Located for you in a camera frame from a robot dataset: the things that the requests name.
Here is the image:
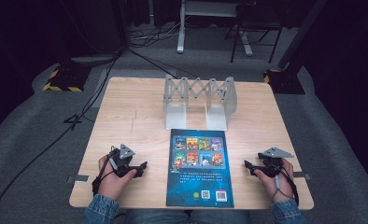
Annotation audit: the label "grey expandable metal bookstand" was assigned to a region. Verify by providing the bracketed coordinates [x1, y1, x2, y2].
[162, 74, 239, 132]

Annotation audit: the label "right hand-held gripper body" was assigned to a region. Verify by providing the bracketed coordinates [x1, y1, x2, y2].
[256, 147, 295, 179]

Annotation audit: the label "left hand-held gripper black cable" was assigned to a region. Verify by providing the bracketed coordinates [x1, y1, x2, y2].
[91, 145, 118, 197]

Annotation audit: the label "thin black floor cable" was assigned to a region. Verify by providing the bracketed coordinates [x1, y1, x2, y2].
[125, 47, 199, 79]

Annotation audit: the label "black metal chair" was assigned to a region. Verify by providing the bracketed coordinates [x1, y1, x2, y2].
[223, 2, 284, 64]

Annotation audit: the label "bundle of floor cables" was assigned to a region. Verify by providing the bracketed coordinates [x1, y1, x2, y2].
[128, 21, 186, 49]

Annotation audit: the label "right hand-held gripper black cable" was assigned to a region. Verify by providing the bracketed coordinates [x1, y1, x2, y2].
[271, 161, 300, 207]

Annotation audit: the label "grey tape strip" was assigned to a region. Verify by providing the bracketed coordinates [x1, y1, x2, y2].
[66, 175, 91, 184]
[291, 171, 312, 181]

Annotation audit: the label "hand-held gripper black cable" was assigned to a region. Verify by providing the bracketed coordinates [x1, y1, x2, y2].
[91, 145, 118, 197]
[271, 161, 300, 207]

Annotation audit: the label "person's legs in jeans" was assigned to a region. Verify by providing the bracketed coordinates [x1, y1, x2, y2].
[122, 208, 252, 224]

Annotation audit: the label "black stand with hazard tape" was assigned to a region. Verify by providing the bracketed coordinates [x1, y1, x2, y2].
[42, 0, 132, 93]
[262, 0, 330, 95]

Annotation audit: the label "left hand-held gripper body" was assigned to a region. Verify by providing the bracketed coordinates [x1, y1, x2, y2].
[107, 143, 136, 179]

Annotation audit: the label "long black floor cable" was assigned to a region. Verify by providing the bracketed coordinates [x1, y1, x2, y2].
[0, 49, 124, 224]

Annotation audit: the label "person's left hand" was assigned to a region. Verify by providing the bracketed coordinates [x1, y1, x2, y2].
[96, 155, 138, 202]

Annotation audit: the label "blue picture book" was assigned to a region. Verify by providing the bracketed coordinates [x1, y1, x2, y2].
[165, 128, 235, 209]

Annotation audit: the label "white desk frame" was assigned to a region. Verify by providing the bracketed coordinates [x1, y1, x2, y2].
[176, 0, 255, 58]

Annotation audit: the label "person's right hand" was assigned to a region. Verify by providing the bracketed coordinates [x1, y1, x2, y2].
[253, 157, 295, 203]

